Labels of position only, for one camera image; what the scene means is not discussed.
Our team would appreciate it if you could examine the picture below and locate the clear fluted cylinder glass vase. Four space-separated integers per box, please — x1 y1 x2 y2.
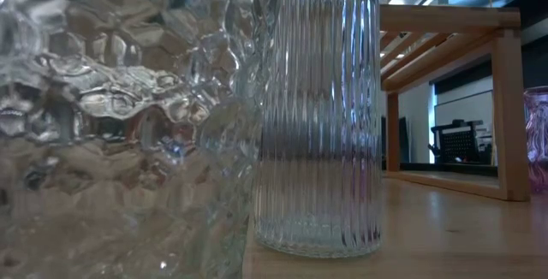
250 0 384 259

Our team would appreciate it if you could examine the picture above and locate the large clear hammered glass vase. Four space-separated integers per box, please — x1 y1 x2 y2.
0 0 280 279

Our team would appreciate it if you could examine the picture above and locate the pink ribbed narrow-neck vase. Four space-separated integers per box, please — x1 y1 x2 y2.
522 85 548 195

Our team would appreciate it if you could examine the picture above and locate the wooden slatted shelf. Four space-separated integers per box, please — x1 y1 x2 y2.
378 3 532 203

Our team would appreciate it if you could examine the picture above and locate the black perforated metal cart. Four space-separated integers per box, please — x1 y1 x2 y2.
427 118 493 165

